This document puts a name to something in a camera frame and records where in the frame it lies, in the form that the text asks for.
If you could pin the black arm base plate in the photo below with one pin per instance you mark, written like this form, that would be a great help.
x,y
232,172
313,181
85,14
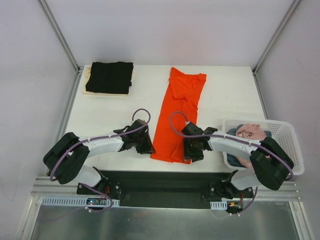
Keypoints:
x,y
150,189

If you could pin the folded black t shirt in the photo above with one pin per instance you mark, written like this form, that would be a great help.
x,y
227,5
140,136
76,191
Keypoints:
x,y
113,78

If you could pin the folded beige t shirt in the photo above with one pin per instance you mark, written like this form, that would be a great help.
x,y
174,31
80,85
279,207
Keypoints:
x,y
105,94

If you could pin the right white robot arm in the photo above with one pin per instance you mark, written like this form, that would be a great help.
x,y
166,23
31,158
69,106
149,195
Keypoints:
x,y
271,166

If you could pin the white plastic laundry basket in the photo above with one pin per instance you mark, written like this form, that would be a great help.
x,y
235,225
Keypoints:
x,y
282,132

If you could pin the left aluminium frame post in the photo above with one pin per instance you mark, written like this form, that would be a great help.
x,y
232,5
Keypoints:
x,y
58,33

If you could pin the teal blue t shirt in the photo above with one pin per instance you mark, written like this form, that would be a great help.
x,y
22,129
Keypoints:
x,y
231,159

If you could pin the right aluminium frame post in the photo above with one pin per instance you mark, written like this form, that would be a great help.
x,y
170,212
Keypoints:
x,y
277,33

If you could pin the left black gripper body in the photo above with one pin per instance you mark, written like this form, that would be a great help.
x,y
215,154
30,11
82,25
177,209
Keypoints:
x,y
145,144

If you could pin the pink t shirt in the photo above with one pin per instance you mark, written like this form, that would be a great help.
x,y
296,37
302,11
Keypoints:
x,y
251,132

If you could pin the orange t shirt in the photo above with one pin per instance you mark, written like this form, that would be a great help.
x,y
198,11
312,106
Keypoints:
x,y
180,104

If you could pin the aluminium frame post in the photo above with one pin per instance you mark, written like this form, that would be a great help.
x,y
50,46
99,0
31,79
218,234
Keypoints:
x,y
277,33
58,33

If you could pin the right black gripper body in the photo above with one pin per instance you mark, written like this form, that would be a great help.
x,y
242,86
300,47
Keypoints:
x,y
191,150

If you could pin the right white cable duct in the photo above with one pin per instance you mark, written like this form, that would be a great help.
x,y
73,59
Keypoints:
x,y
219,205

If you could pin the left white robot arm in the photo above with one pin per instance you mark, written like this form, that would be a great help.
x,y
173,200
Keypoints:
x,y
66,159

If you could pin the left green circuit board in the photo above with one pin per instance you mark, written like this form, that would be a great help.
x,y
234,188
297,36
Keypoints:
x,y
95,202

